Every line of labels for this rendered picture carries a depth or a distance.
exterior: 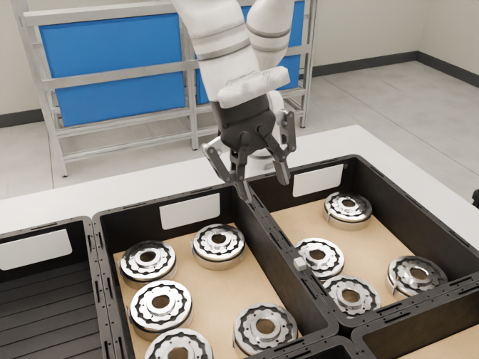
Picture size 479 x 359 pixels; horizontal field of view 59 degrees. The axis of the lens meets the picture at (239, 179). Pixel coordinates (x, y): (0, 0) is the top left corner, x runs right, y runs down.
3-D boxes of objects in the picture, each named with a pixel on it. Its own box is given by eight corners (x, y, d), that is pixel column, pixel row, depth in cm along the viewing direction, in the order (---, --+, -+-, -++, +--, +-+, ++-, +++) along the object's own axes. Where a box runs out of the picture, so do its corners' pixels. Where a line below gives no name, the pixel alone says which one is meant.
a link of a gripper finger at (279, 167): (279, 164, 60) (286, 186, 61) (283, 162, 60) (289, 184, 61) (272, 159, 62) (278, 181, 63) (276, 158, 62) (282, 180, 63)
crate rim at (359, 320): (237, 189, 90) (237, 179, 89) (356, 161, 99) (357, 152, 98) (342, 341, 59) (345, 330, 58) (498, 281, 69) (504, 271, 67)
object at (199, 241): (189, 231, 86) (189, 229, 86) (236, 221, 89) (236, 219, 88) (199, 265, 78) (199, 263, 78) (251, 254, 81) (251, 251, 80)
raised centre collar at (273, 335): (245, 320, 68) (245, 318, 67) (273, 311, 69) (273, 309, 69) (256, 345, 64) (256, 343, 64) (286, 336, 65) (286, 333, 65)
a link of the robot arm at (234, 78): (227, 111, 47) (209, 57, 45) (195, 100, 57) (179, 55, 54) (294, 82, 50) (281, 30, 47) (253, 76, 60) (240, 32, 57)
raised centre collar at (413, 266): (398, 271, 77) (398, 268, 76) (418, 262, 78) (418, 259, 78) (418, 289, 73) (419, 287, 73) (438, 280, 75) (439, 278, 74)
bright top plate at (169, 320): (125, 293, 73) (125, 290, 73) (181, 276, 76) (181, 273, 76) (137, 340, 65) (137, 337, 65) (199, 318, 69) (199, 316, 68)
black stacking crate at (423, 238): (239, 223, 95) (239, 181, 89) (349, 194, 105) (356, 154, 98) (334, 377, 65) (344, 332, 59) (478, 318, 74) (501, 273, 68)
